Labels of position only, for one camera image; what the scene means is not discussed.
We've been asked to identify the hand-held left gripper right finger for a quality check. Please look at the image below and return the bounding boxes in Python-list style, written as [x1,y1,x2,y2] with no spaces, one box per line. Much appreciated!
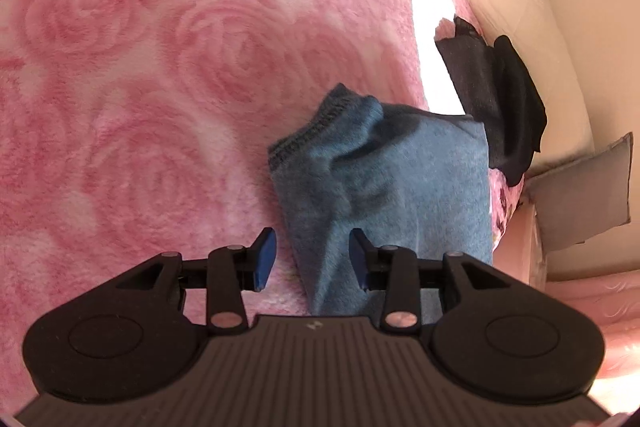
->
[348,228,521,334]

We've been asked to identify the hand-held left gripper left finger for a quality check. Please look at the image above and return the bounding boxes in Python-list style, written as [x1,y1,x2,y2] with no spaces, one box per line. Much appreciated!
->
[116,228,277,336]

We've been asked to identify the blue denim jeans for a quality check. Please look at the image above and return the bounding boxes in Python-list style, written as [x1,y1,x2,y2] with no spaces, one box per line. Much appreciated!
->
[267,83,496,319]

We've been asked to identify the dark cloth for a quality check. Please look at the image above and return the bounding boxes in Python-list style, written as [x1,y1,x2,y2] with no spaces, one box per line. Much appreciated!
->
[434,16,548,188]

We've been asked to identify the pink rose-pattern blanket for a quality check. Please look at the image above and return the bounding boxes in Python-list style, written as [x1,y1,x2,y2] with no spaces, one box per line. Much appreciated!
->
[0,0,527,390]

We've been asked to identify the grey cushion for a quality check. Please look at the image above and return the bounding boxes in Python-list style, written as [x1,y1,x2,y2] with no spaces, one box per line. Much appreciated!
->
[526,132,634,254]

